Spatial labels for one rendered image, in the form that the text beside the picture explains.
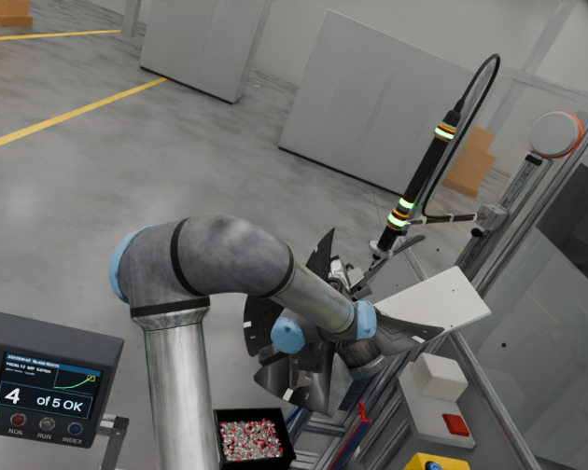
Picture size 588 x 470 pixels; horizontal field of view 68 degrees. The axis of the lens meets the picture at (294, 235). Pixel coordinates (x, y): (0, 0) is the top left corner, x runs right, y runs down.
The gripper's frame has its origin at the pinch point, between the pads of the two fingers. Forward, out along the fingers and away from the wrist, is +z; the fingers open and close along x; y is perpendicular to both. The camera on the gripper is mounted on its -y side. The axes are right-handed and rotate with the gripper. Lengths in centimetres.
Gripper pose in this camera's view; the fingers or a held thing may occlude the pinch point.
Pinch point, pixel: (291, 386)
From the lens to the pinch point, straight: 125.7
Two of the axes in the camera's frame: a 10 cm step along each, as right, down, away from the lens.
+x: -0.8, -5.0, 8.6
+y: 10.0, 0.2, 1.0
